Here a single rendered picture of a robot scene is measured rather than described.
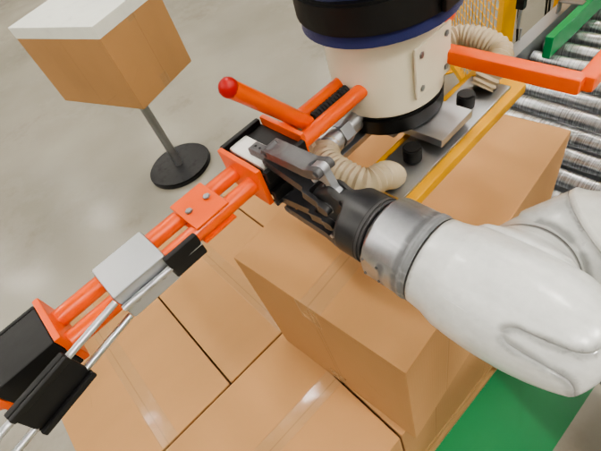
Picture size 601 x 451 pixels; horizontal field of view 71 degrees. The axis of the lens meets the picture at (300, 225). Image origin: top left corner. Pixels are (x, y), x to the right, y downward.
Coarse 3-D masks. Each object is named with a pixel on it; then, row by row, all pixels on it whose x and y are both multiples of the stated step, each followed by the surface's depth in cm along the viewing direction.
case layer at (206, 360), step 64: (192, 320) 126; (256, 320) 121; (128, 384) 118; (192, 384) 113; (256, 384) 109; (320, 384) 105; (128, 448) 107; (192, 448) 103; (256, 448) 99; (320, 448) 96; (384, 448) 93
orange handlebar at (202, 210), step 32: (480, 64) 56; (512, 64) 54; (544, 64) 52; (320, 96) 60; (352, 96) 58; (320, 128) 56; (192, 192) 53; (160, 224) 51; (192, 224) 49; (224, 224) 52; (96, 288) 48; (64, 320) 47
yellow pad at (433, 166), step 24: (456, 96) 67; (480, 96) 69; (504, 96) 68; (480, 120) 66; (408, 144) 62; (432, 144) 65; (456, 144) 64; (408, 168) 63; (432, 168) 62; (384, 192) 61; (408, 192) 60
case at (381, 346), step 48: (384, 144) 94; (480, 144) 87; (528, 144) 84; (432, 192) 82; (480, 192) 80; (528, 192) 77; (288, 240) 84; (288, 288) 77; (336, 288) 74; (384, 288) 72; (288, 336) 109; (336, 336) 74; (384, 336) 67; (432, 336) 65; (384, 384) 76; (432, 384) 81
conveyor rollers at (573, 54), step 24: (600, 24) 165; (576, 48) 160; (600, 48) 156; (528, 96) 150; (552, 96) 149; (576, 96) 144; (600, 96) 147; (576, 120) 139; (600, 120) 135; (576, 144) 135; (600, 144) 130; (600, 168) 124
